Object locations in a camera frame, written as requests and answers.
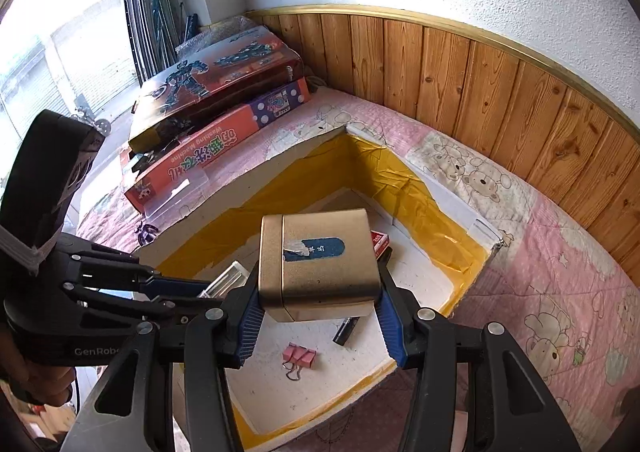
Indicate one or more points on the black marker pen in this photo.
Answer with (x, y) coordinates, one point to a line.
(345, 331)

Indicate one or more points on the small dark purple toy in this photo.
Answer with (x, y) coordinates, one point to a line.
(148, 234)

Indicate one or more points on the gold tin box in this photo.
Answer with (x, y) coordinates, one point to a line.
(325, 277)

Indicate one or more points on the red white staples box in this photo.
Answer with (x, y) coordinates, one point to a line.
(380, 242)

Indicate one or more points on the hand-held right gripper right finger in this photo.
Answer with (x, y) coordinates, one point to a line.
(392, 332)

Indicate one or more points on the pink binder clip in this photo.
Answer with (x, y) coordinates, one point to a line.
(300, 357)

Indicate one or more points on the black metal rods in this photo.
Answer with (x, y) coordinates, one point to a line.
(150, 7)

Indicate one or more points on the dark red robot toy box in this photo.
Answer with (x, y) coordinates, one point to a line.
(210, 77)

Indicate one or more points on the white cardboard box yellow tape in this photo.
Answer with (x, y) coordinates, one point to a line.
(435, 212)

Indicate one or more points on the person's left hand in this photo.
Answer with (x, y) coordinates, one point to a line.
(47, 384)

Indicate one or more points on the clear plastic case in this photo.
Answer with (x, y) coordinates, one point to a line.
(227, 277)

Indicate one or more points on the small bicycle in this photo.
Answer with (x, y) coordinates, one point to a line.
(100, 126)

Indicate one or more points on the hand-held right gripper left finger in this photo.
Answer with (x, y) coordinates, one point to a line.
(250, 327)

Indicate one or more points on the orange toy washing machine box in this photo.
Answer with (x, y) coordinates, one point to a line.
(200, 157)

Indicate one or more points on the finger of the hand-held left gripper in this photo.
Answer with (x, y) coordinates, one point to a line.
(165, 309)
(185, 287)

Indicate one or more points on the clear bubble wrap sheet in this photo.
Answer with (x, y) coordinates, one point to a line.
(225, 29)

